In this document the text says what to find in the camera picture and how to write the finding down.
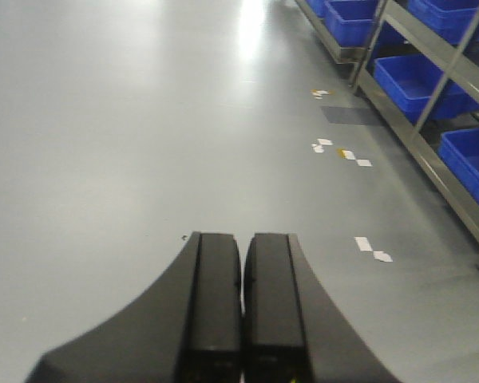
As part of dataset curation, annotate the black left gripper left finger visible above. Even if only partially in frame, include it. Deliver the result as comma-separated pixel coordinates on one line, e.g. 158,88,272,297
26,232,242,382

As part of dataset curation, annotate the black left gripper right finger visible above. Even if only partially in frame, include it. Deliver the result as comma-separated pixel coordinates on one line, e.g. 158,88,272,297
243,233,398,382

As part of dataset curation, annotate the grey metal storage rack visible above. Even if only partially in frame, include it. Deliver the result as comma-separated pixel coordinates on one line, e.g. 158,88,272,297
299,1,479,269

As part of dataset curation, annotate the blue bin lower rack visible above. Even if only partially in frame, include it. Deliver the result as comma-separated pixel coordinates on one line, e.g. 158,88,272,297
438,128,479,204

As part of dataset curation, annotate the blue bin rack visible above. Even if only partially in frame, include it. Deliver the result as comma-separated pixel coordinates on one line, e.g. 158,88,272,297
308,0,378,47
438,128,479,204

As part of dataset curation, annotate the blue bin on rack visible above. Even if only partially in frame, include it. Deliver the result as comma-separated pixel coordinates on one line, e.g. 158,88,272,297
374,54,479,124

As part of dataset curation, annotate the blue bin far rack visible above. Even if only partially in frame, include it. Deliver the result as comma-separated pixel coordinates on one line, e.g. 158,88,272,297
308,0,378,47

